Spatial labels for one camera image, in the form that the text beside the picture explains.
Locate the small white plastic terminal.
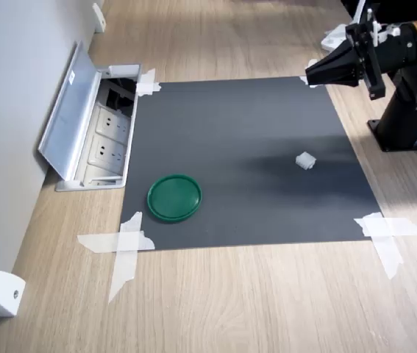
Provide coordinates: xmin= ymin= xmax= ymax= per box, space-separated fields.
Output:
xmin=295 ymin=151 xmax=318 ymax=172

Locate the round green lid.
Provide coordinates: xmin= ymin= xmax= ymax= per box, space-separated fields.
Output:
xmin=146 ymin=174 xmax=203 ymax=223

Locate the white stand with pole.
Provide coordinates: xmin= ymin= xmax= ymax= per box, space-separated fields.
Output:
xmin=320 ymin=0 xmax=366 ymax=53

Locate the dark grey mat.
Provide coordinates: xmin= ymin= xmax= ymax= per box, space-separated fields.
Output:
xmin=120 ymin=76 xmax=383 ymax=252

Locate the white power socket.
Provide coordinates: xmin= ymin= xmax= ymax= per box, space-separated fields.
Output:
xmin=87 ymin=135 xmax=126 ymax=167
xmin=93 ymin=105 xmax=131 ymax=135

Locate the white corner bracket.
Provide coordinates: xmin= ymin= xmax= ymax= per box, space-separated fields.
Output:
xmin=91 ymin=2 xmax=107 ymax=34
xmin=0 ymin=270 xmax=26 ymax=318

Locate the silver cable duct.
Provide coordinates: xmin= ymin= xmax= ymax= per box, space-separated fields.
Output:
xmin=38 ymin=40 xmax=143 ymax=193

